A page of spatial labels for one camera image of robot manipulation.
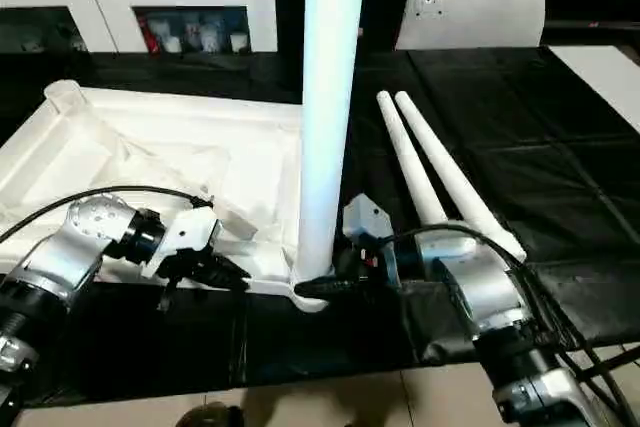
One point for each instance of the white plastic table top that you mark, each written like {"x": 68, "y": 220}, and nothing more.
{"x": 150, "y": 147}

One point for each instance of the dark robot left foot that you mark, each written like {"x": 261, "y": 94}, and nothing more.
{"x": 210, "y": 417}

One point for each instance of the red packet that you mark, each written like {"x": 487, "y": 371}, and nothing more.
{"x": 152, "y": 37}

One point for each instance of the small white cup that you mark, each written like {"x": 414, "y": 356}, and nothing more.
{"x": 238, "y": 43}
{"x": 173, "y": 44}

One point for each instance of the white chair back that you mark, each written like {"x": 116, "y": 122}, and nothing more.
{"x": 475, "y": 7}

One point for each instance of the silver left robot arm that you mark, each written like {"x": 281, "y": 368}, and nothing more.
{"x": 75, "y": 247}

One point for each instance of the white table leg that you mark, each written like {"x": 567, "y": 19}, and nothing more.
{"x": 330, "y": 97}
{"x": 410, "y": 157}
{"x": 450, "y": 167}

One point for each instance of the white jar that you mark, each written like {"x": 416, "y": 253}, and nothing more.
{"x": 211, "y": 39}

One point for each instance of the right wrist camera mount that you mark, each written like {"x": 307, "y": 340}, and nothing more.
{"x": 367, "y": 217}

